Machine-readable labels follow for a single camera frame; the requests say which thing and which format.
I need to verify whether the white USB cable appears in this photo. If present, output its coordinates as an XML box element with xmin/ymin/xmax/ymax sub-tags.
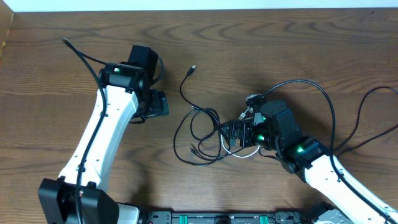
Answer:
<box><xmin>220</xmin><ymin>107</ymin><xmax>261</xmax><ymax>159</ymax></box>

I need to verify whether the black USB cable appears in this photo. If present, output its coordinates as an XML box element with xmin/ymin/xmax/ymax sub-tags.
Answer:
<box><xmin>334</xmin><ymin>86</ymin><xmax>398</xmax><ymax>156</ymax></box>
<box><xmin>173</xmin><ymin>65</ymin><xmax>249</xmax><ymax>167</ymax></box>

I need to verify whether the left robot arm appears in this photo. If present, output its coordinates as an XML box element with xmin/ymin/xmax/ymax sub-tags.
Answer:
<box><xmin>38</xmin><ymin>45</ymin><xmax>169</xmax><ymax>223</ymax></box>

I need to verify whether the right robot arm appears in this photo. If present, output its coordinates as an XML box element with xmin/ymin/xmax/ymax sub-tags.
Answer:
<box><xmin>220</xmin><ymin>101</ymin><xmax>397</xmax><ymax>223</ymax></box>

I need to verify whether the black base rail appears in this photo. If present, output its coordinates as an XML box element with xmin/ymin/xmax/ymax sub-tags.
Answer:
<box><xmin>116</xmin><ymin>201</ymin><xmax>355</xmax><ymax>224</ymax></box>

